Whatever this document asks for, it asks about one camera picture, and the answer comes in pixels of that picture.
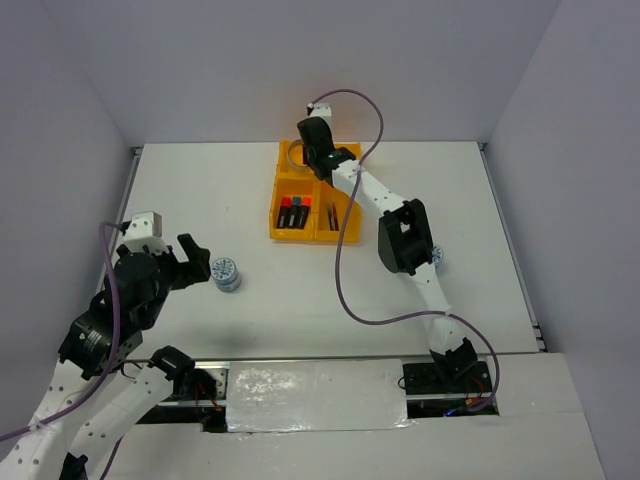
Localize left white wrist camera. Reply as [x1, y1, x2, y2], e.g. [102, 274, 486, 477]
[122, 211, 168, 255]

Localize blue gel pen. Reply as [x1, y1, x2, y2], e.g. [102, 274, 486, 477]
[326, 202, 335, 231]

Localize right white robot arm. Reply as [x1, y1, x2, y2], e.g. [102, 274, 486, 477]
[297, 116, 478, 391]

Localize orange cap black highlighter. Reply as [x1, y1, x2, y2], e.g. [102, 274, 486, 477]
[297, 196, 312, 230]

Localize red pen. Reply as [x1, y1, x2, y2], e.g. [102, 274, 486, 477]
[329, 202, 340, 232]

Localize yellow four-compartment organizer tray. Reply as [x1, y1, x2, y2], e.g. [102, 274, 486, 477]
[269, 140, 349, 244]

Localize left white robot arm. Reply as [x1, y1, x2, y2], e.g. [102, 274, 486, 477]
[1, 234, 210, 479]

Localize blue putty jar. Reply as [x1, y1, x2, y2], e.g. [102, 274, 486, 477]
[210, 257, 241, 293]
[432, 244, 444, 268]

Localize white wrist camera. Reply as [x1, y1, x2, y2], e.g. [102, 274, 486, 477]
[122, 211, 168, 255]
[306, 102, 332, 123]

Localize blue cap black highlighter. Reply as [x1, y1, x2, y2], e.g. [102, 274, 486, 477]
[287, 196, 301, 229]

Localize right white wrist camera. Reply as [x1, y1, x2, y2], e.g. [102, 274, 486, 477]
[306, 102, 332, 123]

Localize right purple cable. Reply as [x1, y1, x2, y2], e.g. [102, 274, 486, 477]
[312, 89, 501, 414]

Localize pink cap black highlighter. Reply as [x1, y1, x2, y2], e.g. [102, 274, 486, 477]
[275, 196, 292, 229]

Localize clear tape roll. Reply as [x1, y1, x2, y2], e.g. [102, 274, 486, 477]
[285, 140, 309, 171]

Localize silver foil covered panel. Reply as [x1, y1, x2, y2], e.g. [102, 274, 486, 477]
[226, 359, 410, 433]

